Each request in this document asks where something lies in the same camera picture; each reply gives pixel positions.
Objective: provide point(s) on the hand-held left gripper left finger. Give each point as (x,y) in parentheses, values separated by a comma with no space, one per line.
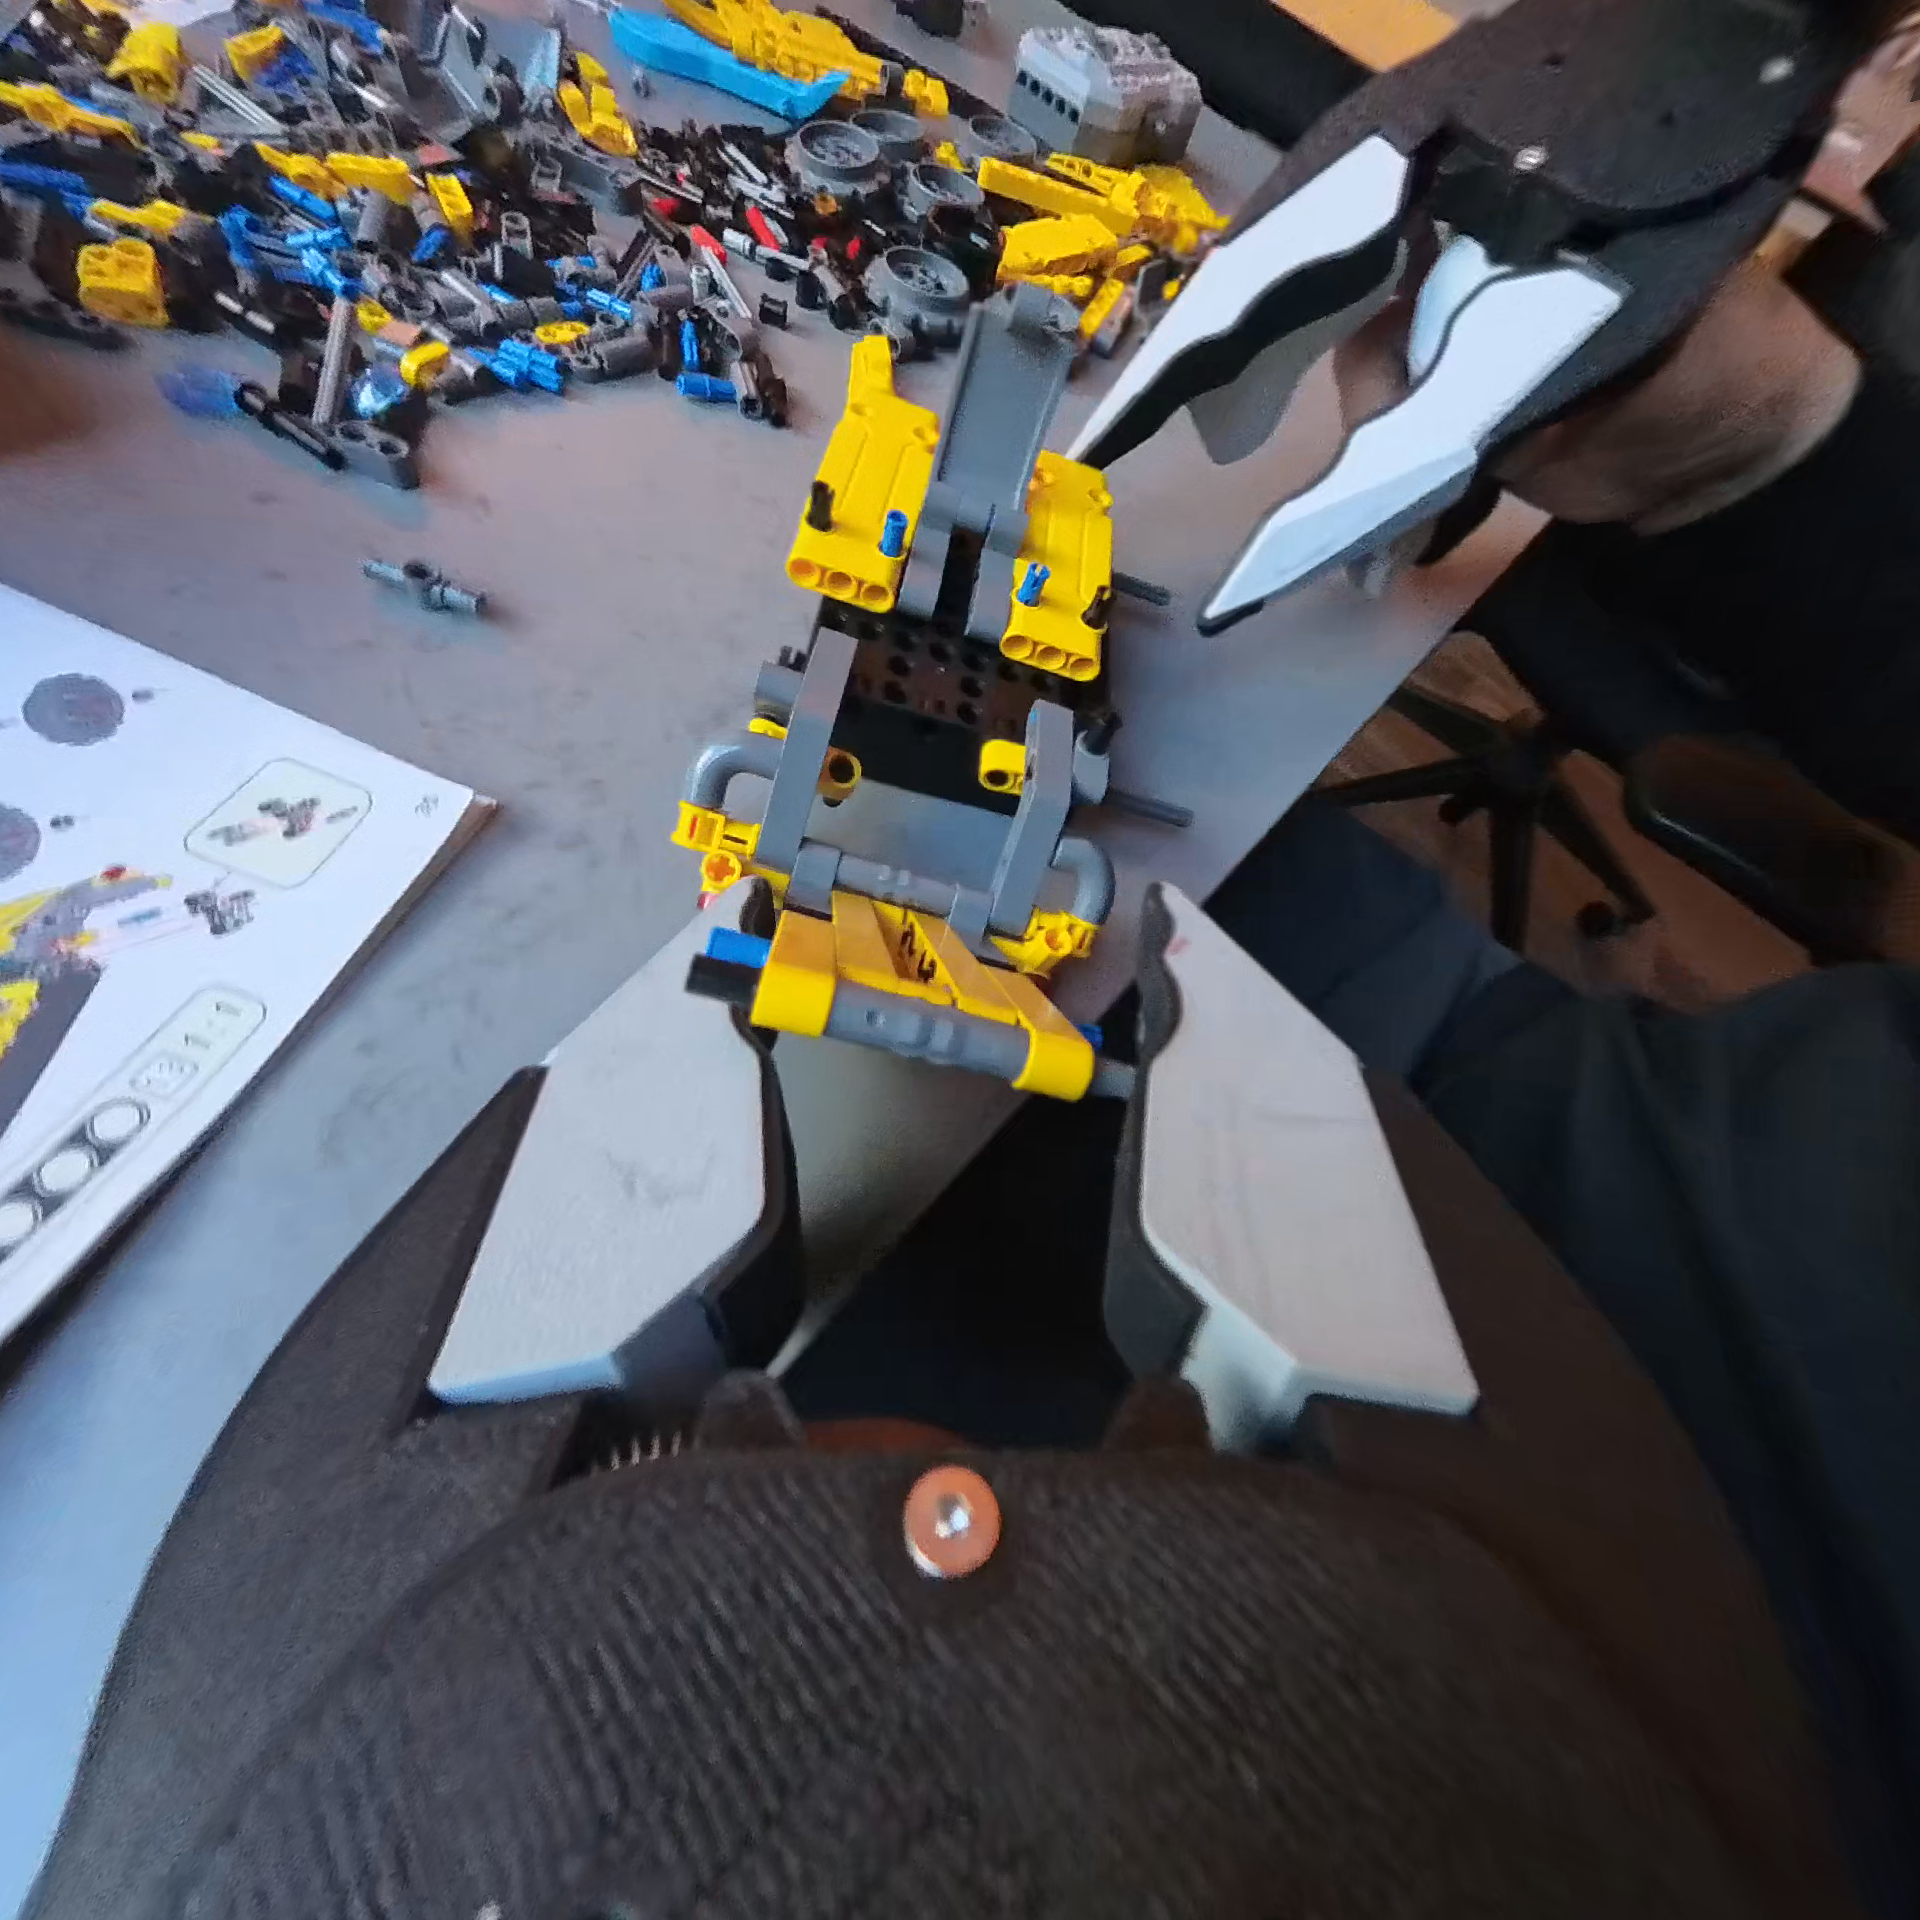
(630,1200)

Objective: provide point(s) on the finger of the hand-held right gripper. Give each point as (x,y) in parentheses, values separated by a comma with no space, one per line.
(1425,451)
(1276,264)

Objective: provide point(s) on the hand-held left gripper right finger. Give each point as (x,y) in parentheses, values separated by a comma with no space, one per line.
(1289,1200)

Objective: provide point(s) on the grey toy wheel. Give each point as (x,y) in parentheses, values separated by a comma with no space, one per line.
(998,139)
(920,283)
(833,154)
(943,191)

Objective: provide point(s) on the yellow black building-block vehicle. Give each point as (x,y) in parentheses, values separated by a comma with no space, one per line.
(870,451)

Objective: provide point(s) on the white instruction booklet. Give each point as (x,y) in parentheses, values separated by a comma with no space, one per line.
(149,902)

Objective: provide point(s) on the pile of building-block parts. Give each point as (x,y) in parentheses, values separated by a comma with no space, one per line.
(452,224)

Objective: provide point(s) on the person's right forearm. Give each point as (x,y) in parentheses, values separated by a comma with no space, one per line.
(1799,630)

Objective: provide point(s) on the person's right hand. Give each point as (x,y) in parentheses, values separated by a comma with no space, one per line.
(1724,422)

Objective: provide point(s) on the grey motor block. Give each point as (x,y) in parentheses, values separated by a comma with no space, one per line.
(1103,90)

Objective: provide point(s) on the black office chair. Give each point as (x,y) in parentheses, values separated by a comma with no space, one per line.
(1500,763)

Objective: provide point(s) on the person's dark clothing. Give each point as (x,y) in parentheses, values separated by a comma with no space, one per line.
(1724,1200)

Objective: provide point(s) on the blue brick separator tool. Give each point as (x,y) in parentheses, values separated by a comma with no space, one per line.
(720,66)

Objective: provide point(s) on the grey axle connector piece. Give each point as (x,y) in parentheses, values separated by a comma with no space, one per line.
(428,585)

